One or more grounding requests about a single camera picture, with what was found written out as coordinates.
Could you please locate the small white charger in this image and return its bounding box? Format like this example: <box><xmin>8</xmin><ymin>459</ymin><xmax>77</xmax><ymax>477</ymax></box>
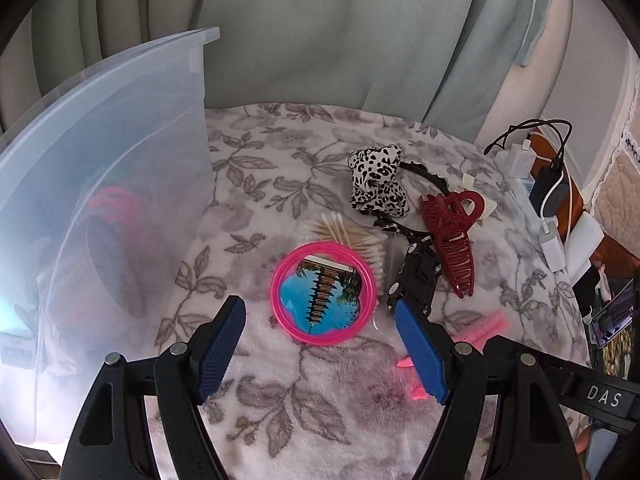
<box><xmin>495</xmin><ymin>140</ymin><xmax>536</xmax><ymax>178</ymax></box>

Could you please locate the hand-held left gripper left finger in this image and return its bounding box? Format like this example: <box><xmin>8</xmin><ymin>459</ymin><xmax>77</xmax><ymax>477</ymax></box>
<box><xmin>60</xmin><ymin>295</ymin><xmax>247</xmax><ymax>480</ymax></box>

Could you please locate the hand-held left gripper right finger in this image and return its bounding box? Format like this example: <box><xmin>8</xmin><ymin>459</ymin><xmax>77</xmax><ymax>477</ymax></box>
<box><xmin>395</xmin><ymin>301</ymin><xmax>586</xmax><ymax>480</ymax></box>

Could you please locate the dark red claw clip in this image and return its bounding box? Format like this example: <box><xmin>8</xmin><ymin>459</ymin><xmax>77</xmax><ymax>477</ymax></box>
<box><xmin>419</xmin><ymin>189</ymin><xmax>487</xmax><ymax>298</ymax></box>

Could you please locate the black charger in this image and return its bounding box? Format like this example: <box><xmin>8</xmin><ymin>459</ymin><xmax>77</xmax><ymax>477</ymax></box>
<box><xmin>529</xmin><ymin>167</ymin><xmax>573</xmax><ymax>218</ymax></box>

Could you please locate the leopard print bow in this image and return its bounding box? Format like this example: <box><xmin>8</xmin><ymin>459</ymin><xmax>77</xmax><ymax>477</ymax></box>
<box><xmin>347</xmin><ymin>144</ymin><xmax>408</xmax><ymax>218</ymax></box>

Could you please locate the black flower headband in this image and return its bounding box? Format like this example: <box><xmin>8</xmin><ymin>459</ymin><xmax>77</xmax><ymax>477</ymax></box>
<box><xmin>372</xmin><ymin>157</ymin><xmax>453</xmax><ymax>236</ymax></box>

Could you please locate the clear plastic storage bin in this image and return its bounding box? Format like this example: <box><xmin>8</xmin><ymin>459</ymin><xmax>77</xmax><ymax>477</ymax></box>
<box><xmin>0</xmin><ymin>27</ymin><xmax>221</xmax><ymax>448</ymax></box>

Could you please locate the quilted lace cover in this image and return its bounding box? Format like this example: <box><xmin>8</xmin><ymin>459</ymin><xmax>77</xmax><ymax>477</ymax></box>
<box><xmin>592</xmin><ymin>125</ymin><xmax>640</xmax><ymax>211</ymax></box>

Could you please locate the smartphone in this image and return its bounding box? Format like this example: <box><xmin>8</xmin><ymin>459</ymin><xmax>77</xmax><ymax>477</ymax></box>
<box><xmin>590</xmin><ymin>280</ymin><xmax>640</xmax><ymax>348</ymax></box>

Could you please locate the bag of cotton swabs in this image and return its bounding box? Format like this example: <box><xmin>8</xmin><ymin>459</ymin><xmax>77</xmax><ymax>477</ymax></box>
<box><xmin>300</xmin><ymin>212</ymin><xmax>386</xmax><ymax>278</ymax></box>

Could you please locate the black cable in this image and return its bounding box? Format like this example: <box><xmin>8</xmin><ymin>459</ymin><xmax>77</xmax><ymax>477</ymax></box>
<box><xmin>484</xmin><ymin>119</ymin><xmax>573</xmax><ymax>171</ymax></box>

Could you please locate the cream claw clip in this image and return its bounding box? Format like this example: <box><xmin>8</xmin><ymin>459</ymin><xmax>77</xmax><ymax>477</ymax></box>
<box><xmin>460</xmin><ymin>172</ymin><xmax>498</xmax><ymax>223</ymax></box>

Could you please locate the large white charger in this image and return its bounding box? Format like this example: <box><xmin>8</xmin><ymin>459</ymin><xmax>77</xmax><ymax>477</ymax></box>
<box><xmin>539</xmin><ymin>217</ymin><xmax>568</xmax><ymax>273</ymax></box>

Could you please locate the black pouch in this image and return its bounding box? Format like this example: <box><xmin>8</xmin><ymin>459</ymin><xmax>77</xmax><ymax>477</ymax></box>
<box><xmin>572</xmin><ymin>265</ymin><xmax>601</xmax><ymax>302</ymax></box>

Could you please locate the pink comb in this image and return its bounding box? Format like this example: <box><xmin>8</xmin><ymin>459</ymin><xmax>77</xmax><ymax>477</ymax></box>
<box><xmin>452</xmin><ymin>309</ymin><xmax>508</xmax><ymax>351</ymax></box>

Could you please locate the beige curtain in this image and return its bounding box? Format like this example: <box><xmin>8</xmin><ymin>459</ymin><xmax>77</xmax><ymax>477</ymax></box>
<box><xmin>0</xmin><ymin>0</ymin><xmax>211</xmax><ymax>131</ymax></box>

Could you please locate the floral fleece blanket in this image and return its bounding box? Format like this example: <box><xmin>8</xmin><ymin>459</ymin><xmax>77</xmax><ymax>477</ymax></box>
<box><xmin>145</xmin><ymin>102</ymin><xmax>593</xmax><ymax>480</ymax></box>

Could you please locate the white headboard panel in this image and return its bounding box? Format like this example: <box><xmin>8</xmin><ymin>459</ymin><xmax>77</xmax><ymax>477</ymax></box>
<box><xmin>542</xmin><ymin>35</ymin><xmax>640</xmax><ymax>196</ymax></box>

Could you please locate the green curtain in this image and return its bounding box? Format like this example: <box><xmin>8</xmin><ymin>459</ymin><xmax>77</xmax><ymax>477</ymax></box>
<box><xmin>197</xmin><ymin>0</ymin><xmax>556</xmax><ymax>133</ymax></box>

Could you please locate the pink round mirror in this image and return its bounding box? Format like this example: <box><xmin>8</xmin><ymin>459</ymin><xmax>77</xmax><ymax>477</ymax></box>
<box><xmin>270</xmin><ymin>241</ymin><xmax>378</xmax><ymax>346</ymax></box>

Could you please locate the black toy car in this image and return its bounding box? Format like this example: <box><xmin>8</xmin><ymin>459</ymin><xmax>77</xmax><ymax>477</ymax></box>
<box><xmin>387</xmin><ymin>242</ymin><xmax>443</xmax><ymax>318</ymax></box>

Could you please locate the wooden nightstand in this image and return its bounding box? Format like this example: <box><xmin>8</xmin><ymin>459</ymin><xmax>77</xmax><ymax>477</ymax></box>
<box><xmin>530</xmin><ymin>132</ymin><xmax>626</xmax><ymax>271</ymax></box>

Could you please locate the dark floral bedsheet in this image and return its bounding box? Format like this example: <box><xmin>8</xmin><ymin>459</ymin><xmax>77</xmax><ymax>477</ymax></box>
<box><xmin>590</xmin><ymin>330</ymin><xmax>640</xmax><ymax>391</ymax></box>

